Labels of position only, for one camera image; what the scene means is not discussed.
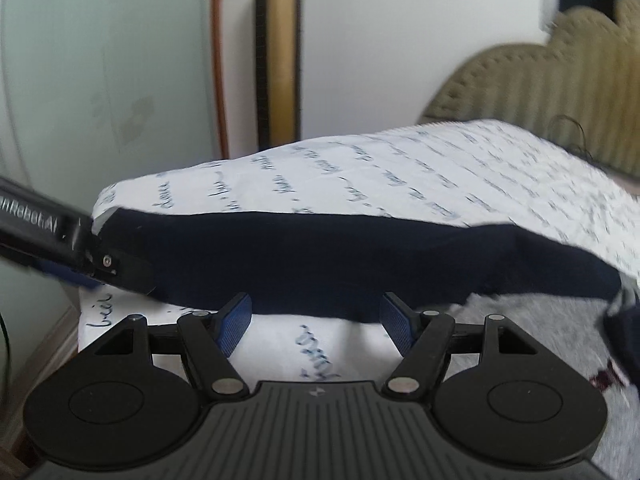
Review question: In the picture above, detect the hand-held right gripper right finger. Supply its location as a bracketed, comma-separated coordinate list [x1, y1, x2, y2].
[380, 292, 544, 402]

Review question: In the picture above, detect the white script-printed bed sheet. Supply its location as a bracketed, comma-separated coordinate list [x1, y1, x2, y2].
[77, 119, 640, 411]

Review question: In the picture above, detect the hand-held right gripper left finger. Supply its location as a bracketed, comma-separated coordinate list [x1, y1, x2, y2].
[93, 294, 253, 402]

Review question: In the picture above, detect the gold and black pole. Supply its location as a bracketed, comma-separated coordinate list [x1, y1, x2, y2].
[254, 0, 304, 150]

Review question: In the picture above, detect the black cable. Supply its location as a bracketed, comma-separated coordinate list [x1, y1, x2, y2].
[544, 114, 602, 162]

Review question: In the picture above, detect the grey garment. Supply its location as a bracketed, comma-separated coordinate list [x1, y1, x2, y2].
[457, 287, 640, 480]

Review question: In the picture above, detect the frosted glass door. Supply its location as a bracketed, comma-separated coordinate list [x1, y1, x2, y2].
[0, 0, 217, 321]

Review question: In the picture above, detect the orange pipe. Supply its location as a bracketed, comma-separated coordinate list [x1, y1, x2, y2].
[209, 0, 232, 159]

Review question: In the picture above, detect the olive padded headboard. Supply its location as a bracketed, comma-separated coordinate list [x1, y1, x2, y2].
[422, 0, 640, 181]

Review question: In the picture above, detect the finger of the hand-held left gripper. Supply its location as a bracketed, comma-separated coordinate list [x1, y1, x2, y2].
[88, 232, 157, 297]

